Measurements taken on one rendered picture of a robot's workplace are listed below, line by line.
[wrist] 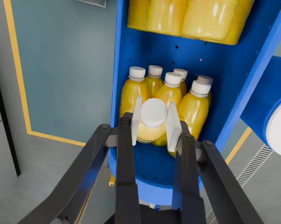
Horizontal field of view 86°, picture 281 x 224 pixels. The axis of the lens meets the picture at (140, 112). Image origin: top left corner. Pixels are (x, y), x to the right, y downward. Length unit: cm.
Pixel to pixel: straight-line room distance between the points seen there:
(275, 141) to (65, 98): 171
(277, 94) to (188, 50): 28
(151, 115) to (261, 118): 44
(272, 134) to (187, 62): 33
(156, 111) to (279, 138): 48
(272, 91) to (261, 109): 6
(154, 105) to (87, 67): 141
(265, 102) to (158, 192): 42
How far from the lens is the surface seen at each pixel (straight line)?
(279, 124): 59
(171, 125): 17
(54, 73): 177
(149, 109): 21
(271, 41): 27
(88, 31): 154
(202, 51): 48
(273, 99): 58
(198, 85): 35
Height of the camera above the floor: 143
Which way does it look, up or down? 62 degrees down
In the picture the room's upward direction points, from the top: 170 degrees counter-clockwise
